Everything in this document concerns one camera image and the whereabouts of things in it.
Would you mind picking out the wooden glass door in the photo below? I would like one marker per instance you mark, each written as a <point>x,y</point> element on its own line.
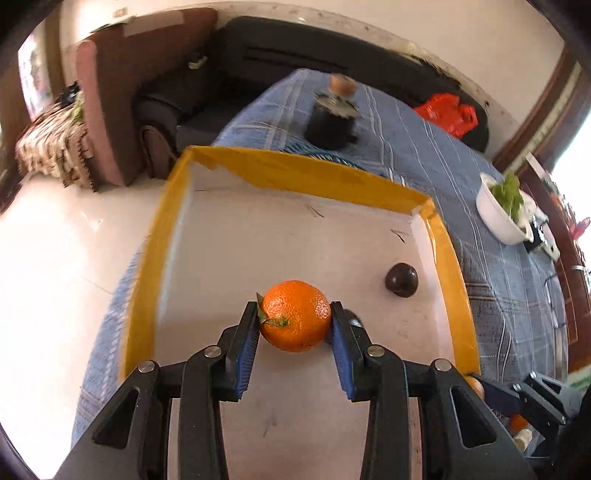
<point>34,78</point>

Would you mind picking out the orange with green leaf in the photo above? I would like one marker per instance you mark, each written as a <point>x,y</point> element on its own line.
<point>295,316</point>

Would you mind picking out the wooden cabinet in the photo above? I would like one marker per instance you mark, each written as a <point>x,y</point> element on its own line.
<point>572,258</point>

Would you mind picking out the brown patterned blanket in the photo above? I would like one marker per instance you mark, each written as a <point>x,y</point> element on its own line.
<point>51,143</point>

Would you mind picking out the blue plaid tablecloth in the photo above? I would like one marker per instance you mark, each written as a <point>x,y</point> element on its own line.
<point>415,152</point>

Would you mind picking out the white box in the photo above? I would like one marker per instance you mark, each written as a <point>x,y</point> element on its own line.
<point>535,164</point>

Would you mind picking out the black jar with cork knob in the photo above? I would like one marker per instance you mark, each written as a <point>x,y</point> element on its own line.
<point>330,127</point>

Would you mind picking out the red plastic bag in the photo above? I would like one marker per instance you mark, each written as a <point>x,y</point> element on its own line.
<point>445,113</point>

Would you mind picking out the wooden door frame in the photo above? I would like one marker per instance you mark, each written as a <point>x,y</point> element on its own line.
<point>554,101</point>

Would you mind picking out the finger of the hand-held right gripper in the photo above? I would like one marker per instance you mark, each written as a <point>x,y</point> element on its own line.
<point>498,397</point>

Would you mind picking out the small pale item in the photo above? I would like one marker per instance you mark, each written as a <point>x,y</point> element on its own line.
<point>197,62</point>

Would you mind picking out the brown armchair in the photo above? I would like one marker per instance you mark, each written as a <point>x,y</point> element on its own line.
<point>115,92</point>

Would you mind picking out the green lettuce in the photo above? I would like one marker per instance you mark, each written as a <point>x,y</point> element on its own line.
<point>508,191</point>

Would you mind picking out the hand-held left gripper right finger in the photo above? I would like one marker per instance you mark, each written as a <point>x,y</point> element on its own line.
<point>344,360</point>

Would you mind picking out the white bowl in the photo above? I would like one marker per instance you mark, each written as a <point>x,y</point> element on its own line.
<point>494,217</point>

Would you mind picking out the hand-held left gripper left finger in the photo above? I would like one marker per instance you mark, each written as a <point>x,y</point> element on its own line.
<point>247,360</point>

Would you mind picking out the small black bag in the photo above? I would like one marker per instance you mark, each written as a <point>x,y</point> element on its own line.
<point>69,92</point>

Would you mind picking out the black sofa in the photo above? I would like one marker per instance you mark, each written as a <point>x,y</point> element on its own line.
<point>258,50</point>

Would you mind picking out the white cloth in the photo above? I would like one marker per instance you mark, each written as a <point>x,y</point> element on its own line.
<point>551,249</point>

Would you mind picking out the black jar with metal clip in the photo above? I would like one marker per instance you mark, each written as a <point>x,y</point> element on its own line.
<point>538,230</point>

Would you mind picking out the yellow-edged cardboard tray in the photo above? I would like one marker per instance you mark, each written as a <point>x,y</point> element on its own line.
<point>277,230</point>

